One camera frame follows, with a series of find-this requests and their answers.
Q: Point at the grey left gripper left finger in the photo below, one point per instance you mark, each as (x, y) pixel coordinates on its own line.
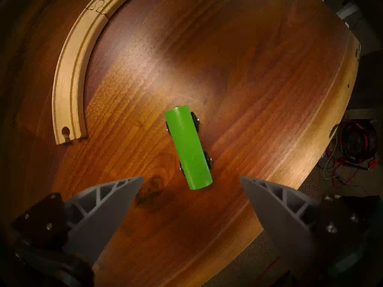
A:
(98, 217)

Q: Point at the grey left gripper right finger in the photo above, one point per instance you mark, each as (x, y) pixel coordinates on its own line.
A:
(284, 220)

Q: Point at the green toy train car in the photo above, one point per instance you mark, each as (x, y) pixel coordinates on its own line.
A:
(188, 146)

